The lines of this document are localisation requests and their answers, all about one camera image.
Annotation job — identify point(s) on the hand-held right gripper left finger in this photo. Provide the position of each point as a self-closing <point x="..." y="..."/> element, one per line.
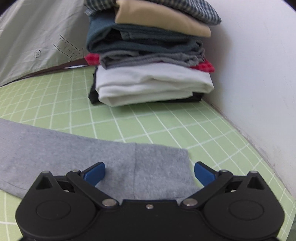
<point x="94" y="174"/>

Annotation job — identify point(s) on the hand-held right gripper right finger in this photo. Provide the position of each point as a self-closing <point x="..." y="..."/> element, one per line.
<point x="203" y="174"/>

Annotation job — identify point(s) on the grey zip hoodie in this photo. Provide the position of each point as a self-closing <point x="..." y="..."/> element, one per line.
<point x="69" y="150"/>

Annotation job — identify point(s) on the green grid mat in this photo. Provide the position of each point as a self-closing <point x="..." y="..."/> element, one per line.
<point x="173" y="125"/>

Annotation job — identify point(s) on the red checkered folded garment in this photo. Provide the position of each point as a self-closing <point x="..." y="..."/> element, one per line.
<point x="205" y="67"/>

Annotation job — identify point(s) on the white folded garment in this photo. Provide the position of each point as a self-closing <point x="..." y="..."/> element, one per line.
<point x="150" y="81"/>

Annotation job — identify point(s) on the grey folded garment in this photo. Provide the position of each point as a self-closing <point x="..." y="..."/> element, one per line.
<point x="150" y="58"/>

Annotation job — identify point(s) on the dark teal folded garment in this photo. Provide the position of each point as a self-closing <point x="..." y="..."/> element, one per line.
<point x="138" y="39"/>

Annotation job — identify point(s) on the grey carrot print bed sheet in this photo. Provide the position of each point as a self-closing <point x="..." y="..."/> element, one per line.
<point x="34" y="34"/>

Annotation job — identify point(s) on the beige folded garment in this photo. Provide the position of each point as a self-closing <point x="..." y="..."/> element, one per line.
<point x="161" y="20"/>

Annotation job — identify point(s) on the blue checkered folded shirt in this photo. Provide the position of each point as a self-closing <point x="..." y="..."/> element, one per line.
<point x="196" y="11"/>

